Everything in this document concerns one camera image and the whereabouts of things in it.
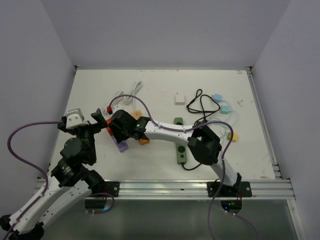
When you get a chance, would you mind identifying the red cube socket adapter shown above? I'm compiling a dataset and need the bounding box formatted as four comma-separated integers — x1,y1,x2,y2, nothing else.
106,118,113,136

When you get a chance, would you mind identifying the purple socket adapter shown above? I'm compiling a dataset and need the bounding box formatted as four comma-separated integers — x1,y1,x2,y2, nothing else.
112,136,129,153

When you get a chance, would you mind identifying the white charger plug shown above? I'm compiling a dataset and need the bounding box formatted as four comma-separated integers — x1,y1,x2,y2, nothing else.
174,92,186,106

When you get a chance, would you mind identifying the green power strip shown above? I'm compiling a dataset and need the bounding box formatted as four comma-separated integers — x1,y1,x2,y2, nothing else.
173,117,188,165

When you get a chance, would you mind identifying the blue charger plug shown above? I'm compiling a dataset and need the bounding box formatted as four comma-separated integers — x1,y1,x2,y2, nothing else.
211,93,222,103

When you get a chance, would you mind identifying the teal charger plug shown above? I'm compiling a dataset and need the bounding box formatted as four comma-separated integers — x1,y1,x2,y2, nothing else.
220,105,232,115

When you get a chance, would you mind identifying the yellow USB charger plug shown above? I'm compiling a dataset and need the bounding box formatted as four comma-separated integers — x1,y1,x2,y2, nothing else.
226,132,239,142

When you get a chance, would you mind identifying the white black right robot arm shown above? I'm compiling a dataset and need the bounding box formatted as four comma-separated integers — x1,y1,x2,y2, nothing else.
107,110,242,197

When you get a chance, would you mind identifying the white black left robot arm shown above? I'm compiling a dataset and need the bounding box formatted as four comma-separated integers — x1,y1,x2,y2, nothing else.
0,108,108,240

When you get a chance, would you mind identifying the beige cube socket adapter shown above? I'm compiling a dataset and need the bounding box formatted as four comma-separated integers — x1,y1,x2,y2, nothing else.
130,110,143,120

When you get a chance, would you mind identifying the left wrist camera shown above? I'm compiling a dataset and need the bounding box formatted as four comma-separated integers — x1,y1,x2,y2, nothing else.
65,108,87,130

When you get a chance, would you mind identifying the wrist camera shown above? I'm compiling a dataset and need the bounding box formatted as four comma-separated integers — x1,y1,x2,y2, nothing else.
65,108,87,130
103,104,124,116

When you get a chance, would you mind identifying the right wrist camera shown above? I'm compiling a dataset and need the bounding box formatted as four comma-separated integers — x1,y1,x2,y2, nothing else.
103,104,124,116

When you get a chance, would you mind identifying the white bundled cable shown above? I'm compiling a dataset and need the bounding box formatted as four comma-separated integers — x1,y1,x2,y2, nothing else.
109,80,144,111

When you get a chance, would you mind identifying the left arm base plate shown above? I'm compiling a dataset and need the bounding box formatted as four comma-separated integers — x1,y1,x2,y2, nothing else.
101,181,120,198

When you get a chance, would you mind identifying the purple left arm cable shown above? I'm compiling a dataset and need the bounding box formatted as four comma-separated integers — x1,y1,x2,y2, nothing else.
4,120,116,240

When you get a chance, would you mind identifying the black power strip cord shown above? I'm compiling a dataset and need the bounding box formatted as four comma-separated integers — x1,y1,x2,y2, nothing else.
181,89,220,171

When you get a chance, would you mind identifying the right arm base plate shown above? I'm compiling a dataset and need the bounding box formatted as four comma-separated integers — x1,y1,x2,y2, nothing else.
206,181,253,198

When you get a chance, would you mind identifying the aluminium rail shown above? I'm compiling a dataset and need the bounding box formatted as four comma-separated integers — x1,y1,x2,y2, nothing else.
107,179,295,200

